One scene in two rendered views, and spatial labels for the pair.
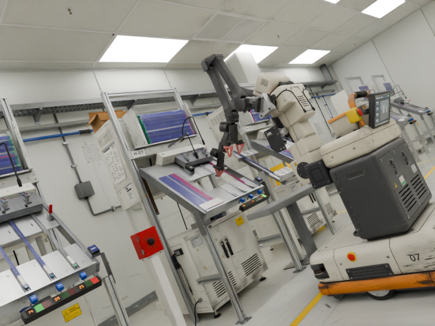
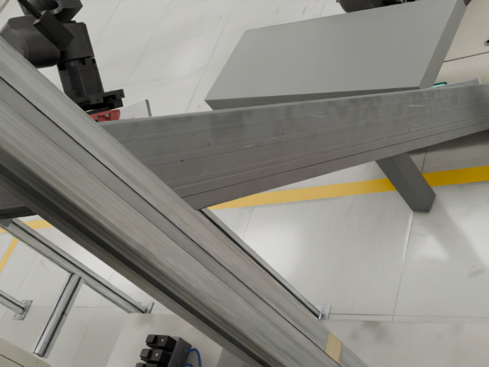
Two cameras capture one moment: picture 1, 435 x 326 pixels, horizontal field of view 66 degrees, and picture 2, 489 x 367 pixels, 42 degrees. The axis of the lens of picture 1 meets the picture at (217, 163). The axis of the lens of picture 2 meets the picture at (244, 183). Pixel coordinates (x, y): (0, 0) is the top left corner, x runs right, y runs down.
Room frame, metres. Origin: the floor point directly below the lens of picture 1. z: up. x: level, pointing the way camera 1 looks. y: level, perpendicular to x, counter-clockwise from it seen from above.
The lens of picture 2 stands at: (2.47, 0.89, 1.37)
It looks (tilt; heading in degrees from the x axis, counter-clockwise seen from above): 37 degrees down; 278
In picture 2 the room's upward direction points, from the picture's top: 45 degrees counter-clockwise
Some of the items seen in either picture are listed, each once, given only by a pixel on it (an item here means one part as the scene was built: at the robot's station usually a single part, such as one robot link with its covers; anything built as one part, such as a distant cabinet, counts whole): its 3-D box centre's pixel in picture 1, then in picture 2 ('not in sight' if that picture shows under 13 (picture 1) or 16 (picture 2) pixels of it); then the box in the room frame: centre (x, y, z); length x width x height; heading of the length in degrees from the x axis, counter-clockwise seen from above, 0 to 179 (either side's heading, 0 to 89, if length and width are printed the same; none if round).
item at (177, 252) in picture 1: (184, 278); not in sight; (2.50, 0.56, 0.34); 0.13 x 0.07 x 0.42; 46
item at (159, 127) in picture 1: (164, 127); not in sight; (2.87, 0.30, 1.52); 0.51 x 0.13 x 0.27; 136
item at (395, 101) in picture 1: (391, 114); not in sight; (7.57, -4.02, 0.95); 1.36 x 0.82 x 1.90; 46
